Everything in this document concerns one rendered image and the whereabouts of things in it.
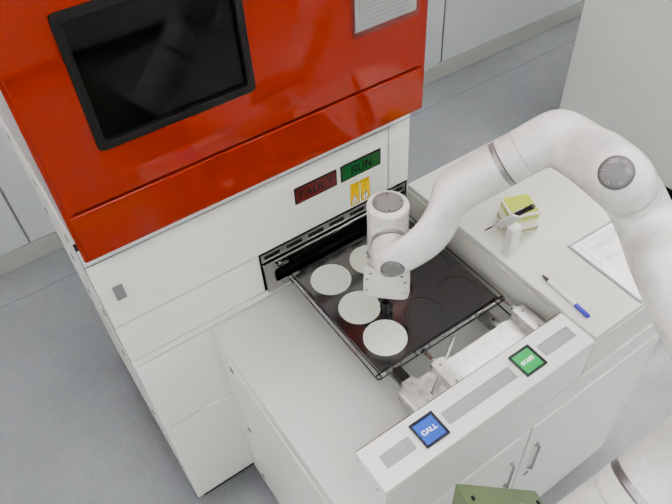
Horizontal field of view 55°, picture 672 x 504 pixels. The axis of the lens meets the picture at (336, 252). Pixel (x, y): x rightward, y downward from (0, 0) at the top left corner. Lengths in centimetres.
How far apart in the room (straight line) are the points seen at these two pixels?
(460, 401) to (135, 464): 141
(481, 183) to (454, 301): 41
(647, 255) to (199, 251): 88
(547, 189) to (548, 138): 58
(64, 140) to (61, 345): 179
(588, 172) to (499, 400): 49
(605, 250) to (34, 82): 123
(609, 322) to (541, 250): 24
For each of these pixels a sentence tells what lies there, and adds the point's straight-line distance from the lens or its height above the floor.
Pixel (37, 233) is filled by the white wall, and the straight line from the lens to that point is 316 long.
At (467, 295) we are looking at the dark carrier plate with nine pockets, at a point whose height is 90.
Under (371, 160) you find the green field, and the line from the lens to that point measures 158.
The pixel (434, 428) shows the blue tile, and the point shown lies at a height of 96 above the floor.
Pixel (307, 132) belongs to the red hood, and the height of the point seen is 130.
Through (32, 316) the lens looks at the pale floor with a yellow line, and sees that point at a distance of 300.
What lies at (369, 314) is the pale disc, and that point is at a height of 90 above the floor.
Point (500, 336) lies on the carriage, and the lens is 151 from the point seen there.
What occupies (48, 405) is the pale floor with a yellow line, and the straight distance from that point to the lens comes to 269.
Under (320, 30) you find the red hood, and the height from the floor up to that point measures 151.
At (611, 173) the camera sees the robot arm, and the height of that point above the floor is 144.
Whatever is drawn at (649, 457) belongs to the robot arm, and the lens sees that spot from 110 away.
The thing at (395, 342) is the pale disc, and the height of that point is 90.
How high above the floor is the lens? 208
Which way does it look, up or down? 46 degrees down
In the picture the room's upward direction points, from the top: 4 degrees counter-clockwise
